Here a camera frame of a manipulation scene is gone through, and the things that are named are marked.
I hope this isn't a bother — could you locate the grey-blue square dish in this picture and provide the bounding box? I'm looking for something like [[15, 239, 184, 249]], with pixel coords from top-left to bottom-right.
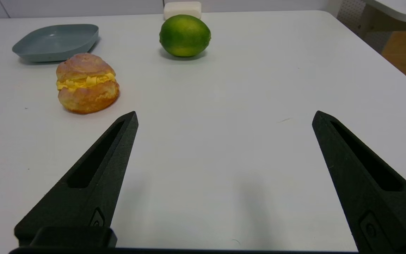
[[12, 24, 99, 63]]

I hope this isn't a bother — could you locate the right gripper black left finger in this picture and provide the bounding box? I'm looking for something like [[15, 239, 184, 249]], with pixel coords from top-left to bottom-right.
[[14, 111, 139, 246]]

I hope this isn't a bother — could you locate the white soap bar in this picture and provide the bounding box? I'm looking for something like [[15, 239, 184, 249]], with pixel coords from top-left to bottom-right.
[[164, 1, 202, 20]]

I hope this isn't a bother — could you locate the cream puff pastry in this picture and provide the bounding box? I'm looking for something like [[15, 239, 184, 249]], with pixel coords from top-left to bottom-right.
[[56, 53, 120, 114]]

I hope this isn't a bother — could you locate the green lime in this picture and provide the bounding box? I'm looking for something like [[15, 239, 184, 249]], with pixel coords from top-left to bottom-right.
[[159, 14, 211, 58]]

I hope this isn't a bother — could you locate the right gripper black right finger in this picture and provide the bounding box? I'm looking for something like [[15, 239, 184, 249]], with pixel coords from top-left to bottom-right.
[[312, 111, 406, 254]]

